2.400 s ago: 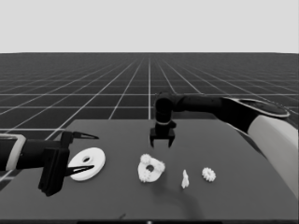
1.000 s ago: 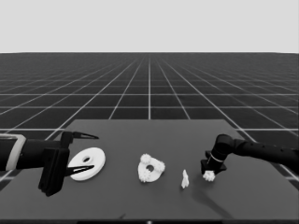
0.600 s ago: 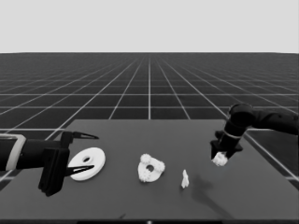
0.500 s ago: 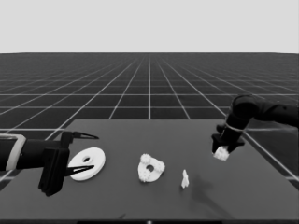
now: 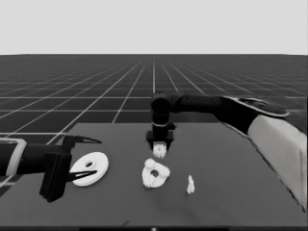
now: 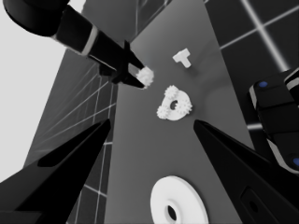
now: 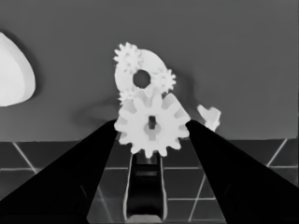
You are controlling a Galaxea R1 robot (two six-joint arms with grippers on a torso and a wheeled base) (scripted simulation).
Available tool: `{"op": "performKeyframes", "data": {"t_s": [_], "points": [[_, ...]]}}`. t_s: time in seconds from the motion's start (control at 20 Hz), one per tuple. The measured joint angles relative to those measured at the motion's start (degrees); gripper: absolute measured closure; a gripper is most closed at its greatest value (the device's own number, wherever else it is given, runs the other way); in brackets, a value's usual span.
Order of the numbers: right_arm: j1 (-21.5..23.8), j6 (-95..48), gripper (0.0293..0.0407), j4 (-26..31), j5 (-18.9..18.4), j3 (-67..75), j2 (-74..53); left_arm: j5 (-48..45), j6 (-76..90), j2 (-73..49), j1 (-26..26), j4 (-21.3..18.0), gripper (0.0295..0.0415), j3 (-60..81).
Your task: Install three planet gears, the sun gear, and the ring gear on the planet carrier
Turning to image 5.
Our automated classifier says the white toothed sun gear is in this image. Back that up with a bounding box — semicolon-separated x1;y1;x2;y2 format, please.
152;143;167;160

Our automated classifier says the large thick white disc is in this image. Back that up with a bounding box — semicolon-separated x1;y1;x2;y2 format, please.
69;151;110;188

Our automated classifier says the small white T-shaped piece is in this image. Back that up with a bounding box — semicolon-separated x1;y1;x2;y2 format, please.
186;174;196;195

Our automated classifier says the white round carrier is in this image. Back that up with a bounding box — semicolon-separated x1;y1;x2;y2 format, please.
141;161;170;190

